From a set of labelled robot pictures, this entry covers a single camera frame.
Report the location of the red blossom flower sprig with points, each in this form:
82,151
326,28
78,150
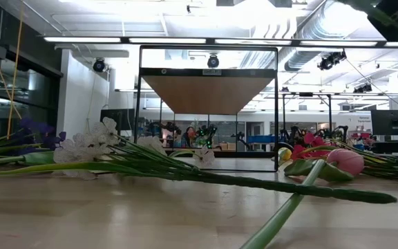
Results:
314,141

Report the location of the purple artificial flower sprig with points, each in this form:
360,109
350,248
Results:
36,128

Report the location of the long white light bar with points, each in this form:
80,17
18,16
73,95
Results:
168,40

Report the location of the white artificial flower sprig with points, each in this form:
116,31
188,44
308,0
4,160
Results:
289,188

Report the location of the black metal rig frame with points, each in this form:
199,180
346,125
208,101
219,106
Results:
283,114

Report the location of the person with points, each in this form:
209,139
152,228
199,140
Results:
188,138

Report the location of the yellow artificial tulip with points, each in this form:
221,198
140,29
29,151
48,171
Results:
284,154

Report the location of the silver ventilation duct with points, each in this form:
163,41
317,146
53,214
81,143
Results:
309,41

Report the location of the blue storage bin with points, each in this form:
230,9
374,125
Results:
260,139

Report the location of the black spotlight cluster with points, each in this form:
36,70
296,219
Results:
362,88
330,60

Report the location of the black dome camera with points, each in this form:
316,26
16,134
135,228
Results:
213,61
99,65

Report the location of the wooden shelf with black frame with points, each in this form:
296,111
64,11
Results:
206,93

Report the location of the black monitor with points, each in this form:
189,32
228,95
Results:
117,119
392,121

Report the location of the pink artificial tulip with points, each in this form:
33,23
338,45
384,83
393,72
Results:
345,161

